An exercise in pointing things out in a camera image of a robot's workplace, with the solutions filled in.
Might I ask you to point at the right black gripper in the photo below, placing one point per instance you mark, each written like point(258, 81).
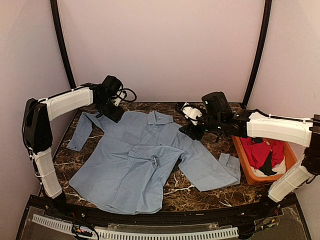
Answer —
point(191, 131)

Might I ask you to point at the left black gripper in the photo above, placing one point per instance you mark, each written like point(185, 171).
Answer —
point(117, 116)

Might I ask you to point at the light blue shirt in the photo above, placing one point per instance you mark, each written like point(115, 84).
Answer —
point(121, 177)

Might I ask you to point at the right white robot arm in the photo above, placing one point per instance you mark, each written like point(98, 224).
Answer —
point(218, 118)

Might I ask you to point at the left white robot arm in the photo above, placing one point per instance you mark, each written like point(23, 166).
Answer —
point(39, 113)

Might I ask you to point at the red garment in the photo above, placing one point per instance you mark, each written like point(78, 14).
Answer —
point(277, 150)

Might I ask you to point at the white garment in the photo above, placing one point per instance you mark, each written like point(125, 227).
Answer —
point(279, 169)

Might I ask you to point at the orange plastic basin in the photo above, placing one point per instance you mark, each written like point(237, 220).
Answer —
point(251, 178)

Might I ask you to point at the right black frame post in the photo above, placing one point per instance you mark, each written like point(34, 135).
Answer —
point(258, 54)

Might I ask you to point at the black frame post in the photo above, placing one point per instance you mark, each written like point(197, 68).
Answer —
point(61, 43)
point(258, 54)

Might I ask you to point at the white slotted cable duct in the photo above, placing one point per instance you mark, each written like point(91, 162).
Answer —
point(210, 231)

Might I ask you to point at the black front rail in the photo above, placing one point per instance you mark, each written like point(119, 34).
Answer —
point(247, 217)

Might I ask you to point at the left black frame post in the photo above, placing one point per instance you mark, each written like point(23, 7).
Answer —
point(61, 43)

